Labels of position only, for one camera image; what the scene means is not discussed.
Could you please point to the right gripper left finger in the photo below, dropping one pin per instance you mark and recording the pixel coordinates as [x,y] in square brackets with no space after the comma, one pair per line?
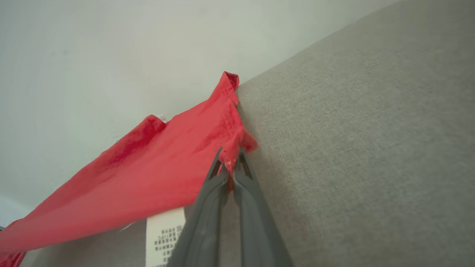
[202,222]

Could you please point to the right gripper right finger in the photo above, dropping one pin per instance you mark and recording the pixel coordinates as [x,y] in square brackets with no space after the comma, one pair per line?
[256,230]

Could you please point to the red shirt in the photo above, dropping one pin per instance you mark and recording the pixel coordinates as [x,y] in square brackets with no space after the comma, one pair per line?
[148,178]

